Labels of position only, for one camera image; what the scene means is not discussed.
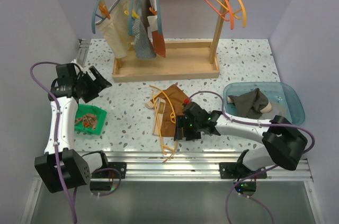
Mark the yellow clothespin on hanger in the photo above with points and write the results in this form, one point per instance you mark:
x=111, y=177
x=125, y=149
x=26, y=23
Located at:
x=133, y=14

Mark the green plastic bin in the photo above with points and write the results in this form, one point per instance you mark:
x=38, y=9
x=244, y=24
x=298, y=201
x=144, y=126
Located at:
x=85, y=109

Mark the wooden clothespin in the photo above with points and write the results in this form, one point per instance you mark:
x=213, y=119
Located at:
x=87, y=121

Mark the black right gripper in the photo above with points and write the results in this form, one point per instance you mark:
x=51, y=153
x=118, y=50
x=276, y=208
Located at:
x=181, y=121

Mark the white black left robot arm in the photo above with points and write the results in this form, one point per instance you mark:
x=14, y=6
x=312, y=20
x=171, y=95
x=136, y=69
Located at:
x=61, y=167

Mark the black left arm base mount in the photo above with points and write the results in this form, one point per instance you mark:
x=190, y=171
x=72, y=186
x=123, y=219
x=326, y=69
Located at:
x=111, y=168

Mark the orange clothespin on hanger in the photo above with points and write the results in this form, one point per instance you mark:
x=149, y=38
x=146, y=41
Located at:
x=105, y=14

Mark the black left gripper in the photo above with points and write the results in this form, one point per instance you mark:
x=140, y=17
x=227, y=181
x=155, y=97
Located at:
x=99, y=84

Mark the olive grey underwear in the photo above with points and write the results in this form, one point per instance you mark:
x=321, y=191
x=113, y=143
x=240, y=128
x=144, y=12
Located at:
x=250, y=105

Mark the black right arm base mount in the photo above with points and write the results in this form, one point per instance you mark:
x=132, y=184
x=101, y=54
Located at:
x=237, y=170

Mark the beige underwear on rack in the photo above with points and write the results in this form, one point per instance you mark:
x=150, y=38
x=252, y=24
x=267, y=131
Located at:
x=115, y=30

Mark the brown underwear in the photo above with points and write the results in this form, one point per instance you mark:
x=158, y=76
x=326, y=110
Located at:
x=172, y=98

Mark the wooden hanger rack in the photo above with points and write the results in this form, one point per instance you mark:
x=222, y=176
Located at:
x=184, y=59

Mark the aluminium rail frame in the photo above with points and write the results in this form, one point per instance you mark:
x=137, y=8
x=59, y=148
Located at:
x=283, y=197

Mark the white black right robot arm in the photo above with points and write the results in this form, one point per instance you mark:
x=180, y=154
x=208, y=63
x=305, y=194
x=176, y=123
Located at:
x=283, y=144

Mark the striped grey underwear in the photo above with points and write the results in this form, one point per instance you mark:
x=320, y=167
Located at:
x=142, y=44

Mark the rust orange underwear on rack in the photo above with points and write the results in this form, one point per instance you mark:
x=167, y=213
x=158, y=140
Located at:
x=157, y=37

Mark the teal plastic tub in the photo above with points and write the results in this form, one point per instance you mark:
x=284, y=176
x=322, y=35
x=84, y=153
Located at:
x=274, y=91

